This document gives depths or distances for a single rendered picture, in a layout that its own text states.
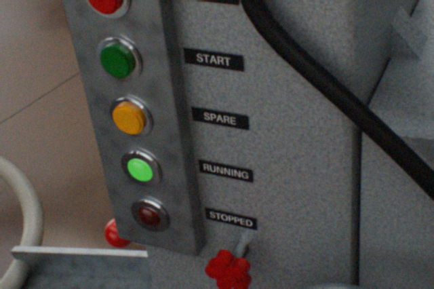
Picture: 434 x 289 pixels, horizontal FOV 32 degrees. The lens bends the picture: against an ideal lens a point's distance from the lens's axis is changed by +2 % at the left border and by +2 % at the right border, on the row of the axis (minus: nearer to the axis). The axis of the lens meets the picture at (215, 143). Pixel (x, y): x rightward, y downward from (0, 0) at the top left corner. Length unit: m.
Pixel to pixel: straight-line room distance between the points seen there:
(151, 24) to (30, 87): 2.87
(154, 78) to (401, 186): 0.19
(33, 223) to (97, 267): 0.17
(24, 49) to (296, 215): 3.16
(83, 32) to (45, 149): 2.43
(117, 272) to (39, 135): 2.06
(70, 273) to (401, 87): 0.66
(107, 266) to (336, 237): 0.50
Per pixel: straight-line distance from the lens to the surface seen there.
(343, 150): 0.55
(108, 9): 0.53
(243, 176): 0.59
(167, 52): 0.53
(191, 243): 0.65
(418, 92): 0.56
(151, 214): 0.64
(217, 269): 0.62
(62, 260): 1.09
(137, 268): 1.02
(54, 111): 3.19
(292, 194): 0.59
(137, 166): 0.60
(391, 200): 0.58
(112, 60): 0.55
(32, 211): 1.21
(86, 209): 2.65
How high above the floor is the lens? 1.69
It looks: 37 degrees down
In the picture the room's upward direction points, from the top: 7 degrees counter-clockwise
